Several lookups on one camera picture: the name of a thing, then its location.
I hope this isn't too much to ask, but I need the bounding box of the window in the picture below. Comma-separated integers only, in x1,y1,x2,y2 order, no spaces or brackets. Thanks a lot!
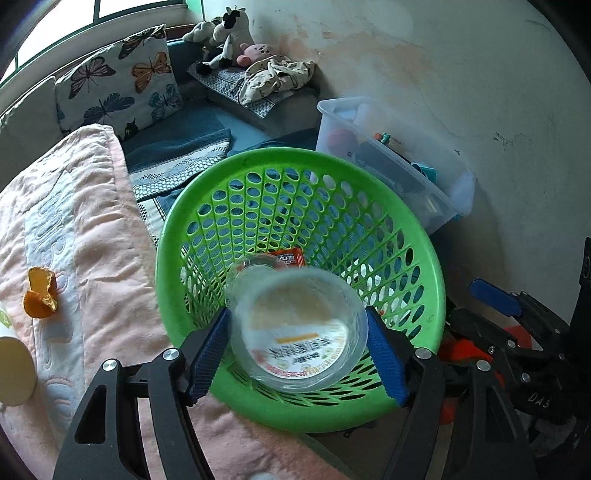
0,0,204,84

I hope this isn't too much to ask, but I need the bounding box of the pink blanket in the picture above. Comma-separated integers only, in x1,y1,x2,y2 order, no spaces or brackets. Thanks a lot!
0,124,352,480

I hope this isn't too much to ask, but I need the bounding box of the crumpled beige cloth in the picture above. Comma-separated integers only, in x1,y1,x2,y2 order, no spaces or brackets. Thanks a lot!
238,54,317,104

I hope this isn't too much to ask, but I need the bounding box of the grey plush toy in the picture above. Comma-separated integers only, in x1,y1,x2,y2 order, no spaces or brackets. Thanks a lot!
182,21,218,44

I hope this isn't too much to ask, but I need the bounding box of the black white cow plush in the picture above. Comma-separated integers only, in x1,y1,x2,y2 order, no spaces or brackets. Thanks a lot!
196,6,252,75

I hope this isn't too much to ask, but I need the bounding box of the clear plastic storage box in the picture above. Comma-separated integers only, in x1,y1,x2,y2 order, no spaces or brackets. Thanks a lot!
316,96,476,236

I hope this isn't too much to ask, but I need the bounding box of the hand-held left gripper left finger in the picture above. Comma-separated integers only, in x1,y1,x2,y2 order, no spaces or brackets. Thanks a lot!
53,307,232,480

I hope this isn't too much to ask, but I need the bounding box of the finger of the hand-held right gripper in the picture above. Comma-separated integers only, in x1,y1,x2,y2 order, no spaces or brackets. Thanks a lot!
447,307,533,385
468,277,572,357

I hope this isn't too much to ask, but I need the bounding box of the clear plastic bowl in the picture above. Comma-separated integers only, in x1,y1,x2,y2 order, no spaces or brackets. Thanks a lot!
226,268,370,394

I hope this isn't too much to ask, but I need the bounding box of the white paper cup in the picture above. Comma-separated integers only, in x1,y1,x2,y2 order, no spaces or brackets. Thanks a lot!
0,337,37,407

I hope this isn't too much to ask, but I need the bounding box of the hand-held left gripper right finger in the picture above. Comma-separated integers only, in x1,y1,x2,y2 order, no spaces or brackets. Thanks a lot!
366,305,539,480

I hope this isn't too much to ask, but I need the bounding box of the clear plastic cup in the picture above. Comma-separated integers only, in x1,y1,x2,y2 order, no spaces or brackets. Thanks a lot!
224,253,284,305

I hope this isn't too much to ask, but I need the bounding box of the red snack wrapper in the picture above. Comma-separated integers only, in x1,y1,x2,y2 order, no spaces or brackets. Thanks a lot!
272,247,306,271

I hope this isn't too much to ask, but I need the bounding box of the large butterfly print pillow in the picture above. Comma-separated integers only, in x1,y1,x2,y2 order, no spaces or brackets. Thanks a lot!
55,24,183,141

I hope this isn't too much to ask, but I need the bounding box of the pink plush toy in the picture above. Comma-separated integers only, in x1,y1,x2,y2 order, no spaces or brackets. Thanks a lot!
236,42,273,66

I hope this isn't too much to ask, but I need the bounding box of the grey patterned cushion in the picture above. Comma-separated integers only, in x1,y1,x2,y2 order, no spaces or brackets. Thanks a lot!
187,62,324,134

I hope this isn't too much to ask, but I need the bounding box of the blue patterned blanket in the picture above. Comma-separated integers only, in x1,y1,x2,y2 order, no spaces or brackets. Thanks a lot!
122,104,232,232

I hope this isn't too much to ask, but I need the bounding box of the orange peel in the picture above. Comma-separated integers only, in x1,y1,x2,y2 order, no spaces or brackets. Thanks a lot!
23,267,60,319

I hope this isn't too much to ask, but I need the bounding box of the green plastic basket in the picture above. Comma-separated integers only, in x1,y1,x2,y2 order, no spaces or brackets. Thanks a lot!
154,148,448,435

